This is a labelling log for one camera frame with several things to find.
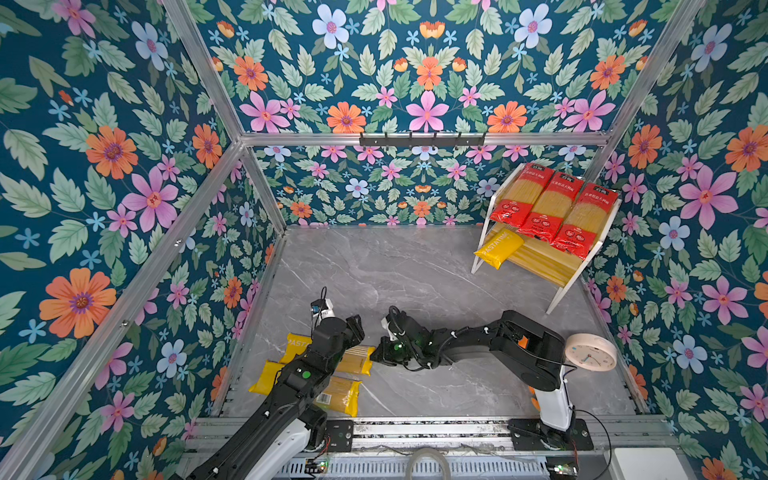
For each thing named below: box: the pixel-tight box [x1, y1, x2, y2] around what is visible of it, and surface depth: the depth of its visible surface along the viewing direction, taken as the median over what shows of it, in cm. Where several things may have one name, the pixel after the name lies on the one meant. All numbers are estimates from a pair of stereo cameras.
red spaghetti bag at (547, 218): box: [518, 171, 585, 244], surface depth 78 cm
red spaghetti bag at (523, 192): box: [490, 163, 556, 228], surface depth 82 cm
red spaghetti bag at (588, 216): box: [551, 183, 619, 259], surface depth 75 cm
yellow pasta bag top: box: [474, 229, 525, 270], surface depth 92 cm
